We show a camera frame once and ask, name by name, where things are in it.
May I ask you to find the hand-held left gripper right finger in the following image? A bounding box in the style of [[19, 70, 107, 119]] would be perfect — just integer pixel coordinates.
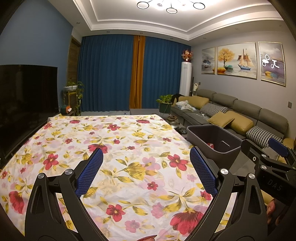
[[190, 146, 271, 241]]

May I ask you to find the floral tablecloth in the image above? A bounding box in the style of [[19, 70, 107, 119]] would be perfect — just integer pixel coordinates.
[[0, 113, 218, 241]]

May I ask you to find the plant in green pot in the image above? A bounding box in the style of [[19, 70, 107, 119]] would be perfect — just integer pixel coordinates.
[[156, 95, 173, 114]]

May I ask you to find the blue curtain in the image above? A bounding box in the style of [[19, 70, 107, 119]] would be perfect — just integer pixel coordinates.
[[77, 35, 136, 112], [142, 37, 192, 109]]

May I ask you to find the purple abstract painting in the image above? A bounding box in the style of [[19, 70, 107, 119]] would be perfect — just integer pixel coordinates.
[[258, 42, 286, 87]]

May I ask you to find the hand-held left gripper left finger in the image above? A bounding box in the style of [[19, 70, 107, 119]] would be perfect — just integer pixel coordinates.
[[24, 148, 104, 241]]

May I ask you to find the sailboat and tree painting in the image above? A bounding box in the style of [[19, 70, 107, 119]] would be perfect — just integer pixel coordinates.
[[217, 42, 257, 80]]

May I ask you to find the black television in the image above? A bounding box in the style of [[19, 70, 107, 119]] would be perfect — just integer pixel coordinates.
[[0, 65, 58, 160]]

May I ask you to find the gold plant stand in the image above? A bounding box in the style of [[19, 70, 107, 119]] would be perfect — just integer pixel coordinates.
[[67, 91, 81, 116]]

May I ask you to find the small landscape painting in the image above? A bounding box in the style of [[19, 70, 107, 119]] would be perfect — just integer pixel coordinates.
[[201, 47, 218, 75]]

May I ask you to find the red flower decoration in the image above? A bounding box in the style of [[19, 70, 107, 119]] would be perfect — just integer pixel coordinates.
[[181, 49, 193, 62]]

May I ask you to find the person's right hand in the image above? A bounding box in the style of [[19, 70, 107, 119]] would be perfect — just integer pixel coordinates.
[[266, 198, 278, 217]]

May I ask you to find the grey plastic bin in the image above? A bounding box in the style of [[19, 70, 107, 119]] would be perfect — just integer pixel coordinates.
[[186, 125, 243, 160]]

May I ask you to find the yellow pillow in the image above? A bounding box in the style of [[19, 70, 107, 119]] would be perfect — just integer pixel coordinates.
[[178, 96, 210, 109], [207, 111, 235, 128], [228, 115, 254, 135]]

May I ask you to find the black white patterned pillow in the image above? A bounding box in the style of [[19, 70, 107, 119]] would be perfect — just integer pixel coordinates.
[[200, 103, 228, 117], [246, 126, 283, 149]]

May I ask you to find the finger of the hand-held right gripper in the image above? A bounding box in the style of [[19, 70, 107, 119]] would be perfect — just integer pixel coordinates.
[[240, 139, 263, 168], [269, 138, 296, 164]]

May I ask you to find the white standing air conditioner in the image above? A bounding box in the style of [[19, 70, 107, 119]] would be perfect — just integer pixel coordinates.
[[179, 61, 193, 96]]

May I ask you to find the white crumpled cloth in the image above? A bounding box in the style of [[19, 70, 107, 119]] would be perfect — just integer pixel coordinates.
[[177, 100, 197, 111]]

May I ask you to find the ring ceiling lamp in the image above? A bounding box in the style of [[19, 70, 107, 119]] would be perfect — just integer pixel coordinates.
[[137, 0, 206, 13]]

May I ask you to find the orange curtain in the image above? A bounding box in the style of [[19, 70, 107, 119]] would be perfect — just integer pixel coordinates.
[[129, 35, 146, 109]]

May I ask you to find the trailing plant in white bowl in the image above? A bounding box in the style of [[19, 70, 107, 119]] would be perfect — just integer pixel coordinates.
[[63, 81, 84, 112]]

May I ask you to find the grey sofa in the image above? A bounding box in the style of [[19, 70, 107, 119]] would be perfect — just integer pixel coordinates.
[[171, 89, 296, 163]]

